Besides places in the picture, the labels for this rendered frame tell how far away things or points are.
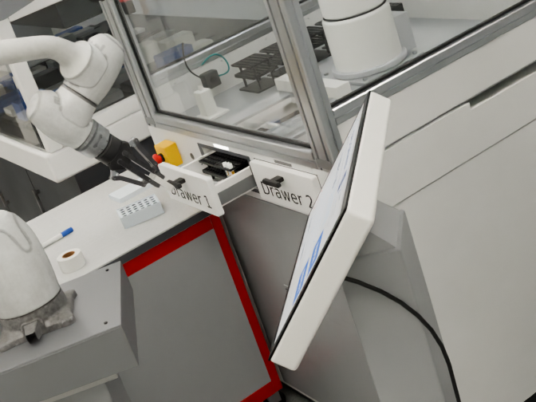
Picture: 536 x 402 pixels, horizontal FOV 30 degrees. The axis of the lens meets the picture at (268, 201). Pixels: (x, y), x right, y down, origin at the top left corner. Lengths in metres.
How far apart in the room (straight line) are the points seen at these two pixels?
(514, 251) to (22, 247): 1.27
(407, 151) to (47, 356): 0.95
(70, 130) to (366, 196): 1.13
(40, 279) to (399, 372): 0.85
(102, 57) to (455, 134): 0.88
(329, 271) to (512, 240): 1.22
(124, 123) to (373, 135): 1.83
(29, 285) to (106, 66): 0.59
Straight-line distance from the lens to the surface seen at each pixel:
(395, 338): 1.81
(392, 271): 1.74
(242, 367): 3.09
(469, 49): 2.50
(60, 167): 3.43
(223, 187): 2.63
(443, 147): 2.48
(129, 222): 2.93
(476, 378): 2.74
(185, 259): 2.89
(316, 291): 1.56
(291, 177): 2.44
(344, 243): 1.51
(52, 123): 2.49
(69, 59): 2.47
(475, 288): 2.65
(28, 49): 2.41
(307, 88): 2.23
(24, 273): 2.25
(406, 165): 2.41
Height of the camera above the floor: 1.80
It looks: 22 degrees down
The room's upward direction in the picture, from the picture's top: 19 degrees counter-clockwise
